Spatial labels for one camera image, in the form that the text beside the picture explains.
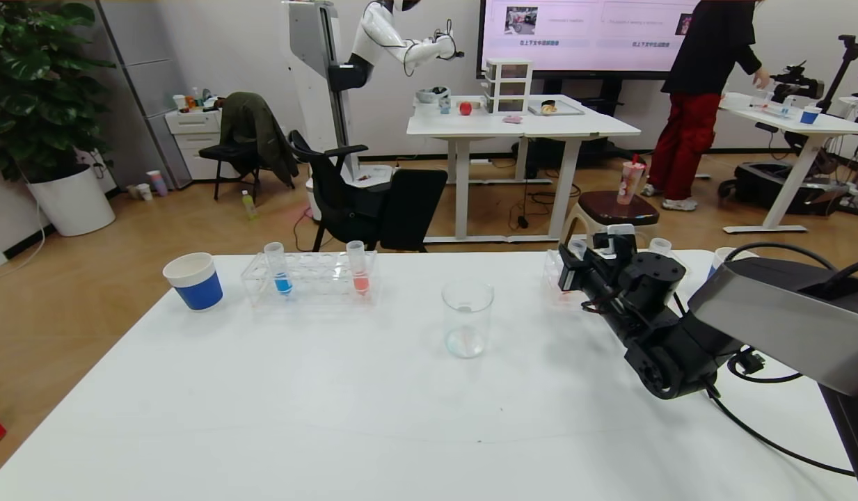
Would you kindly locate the white desktop drawer organizer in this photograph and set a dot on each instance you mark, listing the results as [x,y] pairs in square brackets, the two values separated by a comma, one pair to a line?
[509,85]

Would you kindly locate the test tube with salmon pigment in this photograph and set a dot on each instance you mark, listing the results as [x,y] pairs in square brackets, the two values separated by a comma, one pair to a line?
[360,282]

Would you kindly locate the gray bowl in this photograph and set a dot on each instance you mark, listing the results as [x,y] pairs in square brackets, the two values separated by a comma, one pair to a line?
[428,95]

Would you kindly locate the test tube with blue pigment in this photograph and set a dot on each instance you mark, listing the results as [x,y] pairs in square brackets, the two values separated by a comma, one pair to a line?
[282,284]

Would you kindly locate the brown top plastic stool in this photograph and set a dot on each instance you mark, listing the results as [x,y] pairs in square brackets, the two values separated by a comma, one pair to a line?
[623,207]

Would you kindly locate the green drink bottle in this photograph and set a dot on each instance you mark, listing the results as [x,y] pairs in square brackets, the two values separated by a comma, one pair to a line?
[249,206]

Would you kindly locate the large wall display screen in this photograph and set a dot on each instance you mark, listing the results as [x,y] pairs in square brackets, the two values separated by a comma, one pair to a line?
[582,35]

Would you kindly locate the black screen stand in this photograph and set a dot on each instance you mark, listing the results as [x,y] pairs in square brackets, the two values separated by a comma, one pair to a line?
[609,89]

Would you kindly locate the pink drink cup with straw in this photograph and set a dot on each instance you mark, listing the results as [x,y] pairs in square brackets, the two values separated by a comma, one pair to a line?
[628,182]

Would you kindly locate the white humanoid robot on column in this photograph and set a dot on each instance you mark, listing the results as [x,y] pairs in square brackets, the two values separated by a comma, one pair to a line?
[316,54]

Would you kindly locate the black robot arm with gripper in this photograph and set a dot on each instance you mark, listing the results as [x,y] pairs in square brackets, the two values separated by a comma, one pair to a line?
[794,85]

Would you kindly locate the gray flat tray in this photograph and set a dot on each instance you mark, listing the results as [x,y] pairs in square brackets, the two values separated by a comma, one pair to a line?
[568,110]

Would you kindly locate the white drawer cabinet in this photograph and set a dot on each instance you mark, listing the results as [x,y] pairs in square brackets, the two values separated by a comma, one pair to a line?
[191,131]

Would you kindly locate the white long desk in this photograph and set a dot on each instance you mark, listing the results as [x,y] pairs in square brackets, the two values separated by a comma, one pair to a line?
[818,124]

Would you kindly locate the black folding chair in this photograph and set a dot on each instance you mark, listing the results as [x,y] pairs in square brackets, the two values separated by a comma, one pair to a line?
[222,153]

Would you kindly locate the test tube with yellow pigment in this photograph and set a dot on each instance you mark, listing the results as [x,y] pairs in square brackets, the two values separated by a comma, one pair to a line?
[660,244]

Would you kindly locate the black gray right robot arm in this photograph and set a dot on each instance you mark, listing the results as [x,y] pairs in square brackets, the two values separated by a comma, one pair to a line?
[783,313]

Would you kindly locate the pink paper cup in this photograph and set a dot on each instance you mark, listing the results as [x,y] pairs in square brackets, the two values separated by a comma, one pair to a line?
[157,185]

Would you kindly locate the person black top red trousers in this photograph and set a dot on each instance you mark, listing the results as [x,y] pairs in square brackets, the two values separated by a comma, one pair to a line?
[707,42]

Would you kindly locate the tall gray metal cabinet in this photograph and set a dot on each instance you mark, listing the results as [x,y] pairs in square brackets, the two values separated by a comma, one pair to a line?
[150,83]

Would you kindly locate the blue white paper cup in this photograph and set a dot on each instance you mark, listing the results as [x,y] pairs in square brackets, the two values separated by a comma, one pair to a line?
[719,259]
[809,116]
[199,289]

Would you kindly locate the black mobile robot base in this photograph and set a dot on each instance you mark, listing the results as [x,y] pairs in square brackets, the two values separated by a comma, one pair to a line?
[769,186]

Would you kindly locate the white standing desk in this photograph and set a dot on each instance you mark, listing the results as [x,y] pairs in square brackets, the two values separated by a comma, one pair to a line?
[526,126]

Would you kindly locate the black tripod stand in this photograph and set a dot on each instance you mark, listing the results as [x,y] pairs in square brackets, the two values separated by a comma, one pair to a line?
[846,57]

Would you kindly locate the green plant in white pot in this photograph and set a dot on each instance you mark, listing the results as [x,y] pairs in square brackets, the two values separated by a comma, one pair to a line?
[39,90]

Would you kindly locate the chair with green jacket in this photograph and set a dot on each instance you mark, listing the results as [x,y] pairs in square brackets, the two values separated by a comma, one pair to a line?
[250,124]

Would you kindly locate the clear glass beaker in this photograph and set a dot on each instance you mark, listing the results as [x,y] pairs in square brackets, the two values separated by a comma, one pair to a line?
[465,341]

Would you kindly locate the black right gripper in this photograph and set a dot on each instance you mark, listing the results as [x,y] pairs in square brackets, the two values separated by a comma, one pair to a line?
[568,271]

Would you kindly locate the black mesh office chair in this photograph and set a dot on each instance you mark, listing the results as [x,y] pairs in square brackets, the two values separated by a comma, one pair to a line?
[338,197]

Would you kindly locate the clear acrylic test tube rack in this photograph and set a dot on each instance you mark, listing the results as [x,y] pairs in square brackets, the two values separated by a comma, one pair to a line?
[316,266]
[550,278]

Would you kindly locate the small pink item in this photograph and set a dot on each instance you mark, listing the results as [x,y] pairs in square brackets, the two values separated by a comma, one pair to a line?
[513,120]

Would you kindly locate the black fabric chair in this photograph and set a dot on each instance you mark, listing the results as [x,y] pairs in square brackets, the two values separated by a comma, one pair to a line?
[415,207]

